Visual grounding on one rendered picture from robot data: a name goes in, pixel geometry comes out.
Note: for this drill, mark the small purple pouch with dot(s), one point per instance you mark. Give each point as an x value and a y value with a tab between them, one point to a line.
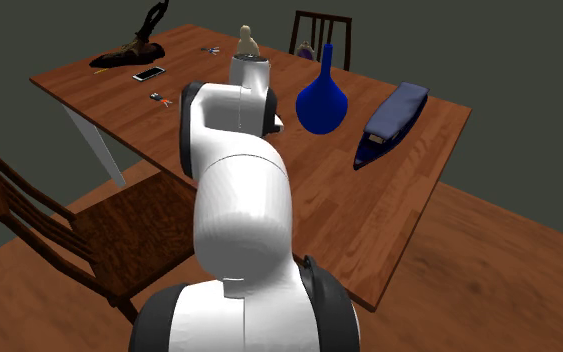
305	50

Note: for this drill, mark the blue long-necked vase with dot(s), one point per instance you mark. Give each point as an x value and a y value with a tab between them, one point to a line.
321	106

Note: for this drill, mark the blue model boat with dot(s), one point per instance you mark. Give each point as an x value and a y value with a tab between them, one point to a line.
398	114

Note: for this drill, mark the yellow pencil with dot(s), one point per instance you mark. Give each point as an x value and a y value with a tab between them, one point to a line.
100	71

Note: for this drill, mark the dark wooden slatted chair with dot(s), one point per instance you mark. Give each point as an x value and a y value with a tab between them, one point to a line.
321	29
130	229

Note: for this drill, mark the small black orange tool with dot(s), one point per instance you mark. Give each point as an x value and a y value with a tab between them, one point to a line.
160	98

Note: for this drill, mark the dark driftwood sculpture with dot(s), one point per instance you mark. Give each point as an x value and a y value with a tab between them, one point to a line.
134	48

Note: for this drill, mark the brown wooden table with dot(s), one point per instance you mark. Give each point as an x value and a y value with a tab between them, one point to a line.
359	204

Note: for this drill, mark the beige bust figure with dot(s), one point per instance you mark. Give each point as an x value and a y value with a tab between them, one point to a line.
247	43

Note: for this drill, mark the white smartphone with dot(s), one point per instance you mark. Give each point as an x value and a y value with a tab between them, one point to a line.
149	73

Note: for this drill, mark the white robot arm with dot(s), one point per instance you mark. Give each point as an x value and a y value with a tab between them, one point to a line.
242	214

